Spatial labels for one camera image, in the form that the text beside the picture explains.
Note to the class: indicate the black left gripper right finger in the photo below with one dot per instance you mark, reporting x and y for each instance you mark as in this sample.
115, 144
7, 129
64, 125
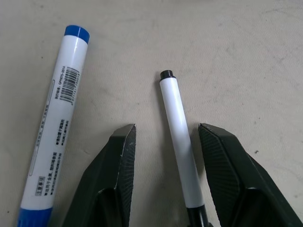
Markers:
236, 179

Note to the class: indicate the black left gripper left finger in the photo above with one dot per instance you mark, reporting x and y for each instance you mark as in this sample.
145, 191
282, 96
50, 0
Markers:
104, 179

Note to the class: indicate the black capped thin marker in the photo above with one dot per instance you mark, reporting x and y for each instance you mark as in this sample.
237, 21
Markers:
180, 132

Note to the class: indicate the blue capped whiteboard marker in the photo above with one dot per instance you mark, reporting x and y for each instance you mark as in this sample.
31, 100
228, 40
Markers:
56, 123

